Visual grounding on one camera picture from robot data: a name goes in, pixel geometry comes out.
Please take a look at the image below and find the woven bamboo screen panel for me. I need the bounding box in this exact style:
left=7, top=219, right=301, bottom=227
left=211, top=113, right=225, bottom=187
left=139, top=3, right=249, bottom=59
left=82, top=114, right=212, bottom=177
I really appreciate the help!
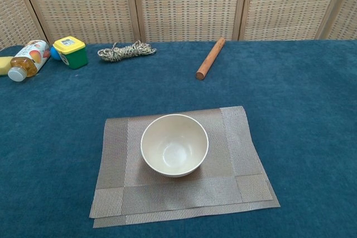
left=16, top=0, right=142, bottom=45
left=315, top=0, right=357, bottom=41
left=131, top=0, right=250, bottom=43
left=0, top=0, right=47, bottom=51
left=238, top=0, right=352, bottom=41

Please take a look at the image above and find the blue velvet table cloth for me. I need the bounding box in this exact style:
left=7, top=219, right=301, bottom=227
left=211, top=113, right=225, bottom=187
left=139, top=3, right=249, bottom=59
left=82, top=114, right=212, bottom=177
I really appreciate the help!
left=0, top=40, right=357, bottom=238

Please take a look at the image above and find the brown woven placemat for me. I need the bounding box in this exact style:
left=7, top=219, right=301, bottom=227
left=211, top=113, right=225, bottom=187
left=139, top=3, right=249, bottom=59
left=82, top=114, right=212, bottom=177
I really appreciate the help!
left=89, top=105, right=281, bottom=229

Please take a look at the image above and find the white ceramic bowl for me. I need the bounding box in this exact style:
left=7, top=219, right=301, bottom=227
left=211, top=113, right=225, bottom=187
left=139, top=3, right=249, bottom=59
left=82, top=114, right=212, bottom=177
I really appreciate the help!
left=141, top=114, right=209, bottom=178

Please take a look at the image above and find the green container with yellow lid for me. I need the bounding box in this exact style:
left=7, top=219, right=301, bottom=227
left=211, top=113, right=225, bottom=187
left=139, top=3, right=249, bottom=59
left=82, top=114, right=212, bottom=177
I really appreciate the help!
left=52, top=36, right=89, bottom=70

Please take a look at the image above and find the juice bottle with fruit label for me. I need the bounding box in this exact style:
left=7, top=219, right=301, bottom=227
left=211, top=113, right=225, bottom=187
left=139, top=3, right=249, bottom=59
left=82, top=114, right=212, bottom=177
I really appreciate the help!
left=7, top=40, right=51, bottom=82

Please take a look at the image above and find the coiled speckled rope bundle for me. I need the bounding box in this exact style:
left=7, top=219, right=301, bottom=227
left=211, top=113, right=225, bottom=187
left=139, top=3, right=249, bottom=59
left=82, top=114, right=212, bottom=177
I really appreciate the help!
left=97, top=40, right=157, bottom=64

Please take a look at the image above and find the wooden rolling pin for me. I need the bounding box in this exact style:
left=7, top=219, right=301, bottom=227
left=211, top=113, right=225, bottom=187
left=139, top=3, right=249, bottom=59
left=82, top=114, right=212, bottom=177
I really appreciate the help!
left=195, top=37, right=226, bottom=80

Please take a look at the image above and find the yellow sponge block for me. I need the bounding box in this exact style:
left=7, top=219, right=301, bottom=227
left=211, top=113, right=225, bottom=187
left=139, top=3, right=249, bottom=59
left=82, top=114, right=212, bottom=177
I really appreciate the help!
left=0, top=56, right=15, bottom=77

